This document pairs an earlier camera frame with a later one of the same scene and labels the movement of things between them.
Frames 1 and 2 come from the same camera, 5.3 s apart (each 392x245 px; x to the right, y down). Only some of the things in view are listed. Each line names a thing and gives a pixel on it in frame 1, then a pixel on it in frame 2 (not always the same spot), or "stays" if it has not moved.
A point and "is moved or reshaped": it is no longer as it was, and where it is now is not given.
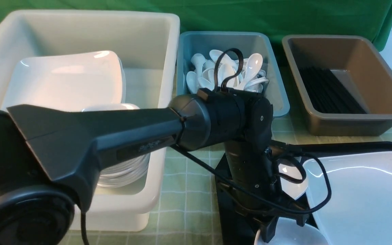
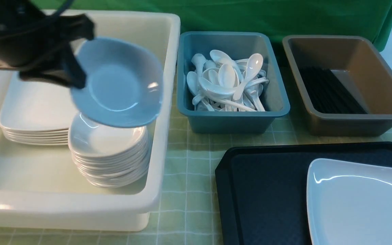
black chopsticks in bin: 327,94 stays
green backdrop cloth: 374,18 stays
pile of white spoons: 251,77 stays
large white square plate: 372,202 is moved or reshaped
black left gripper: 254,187 to 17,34
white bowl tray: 288,232 to 124,82
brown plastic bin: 359,63 stays
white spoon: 254,63 stays
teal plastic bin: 249,43 stays
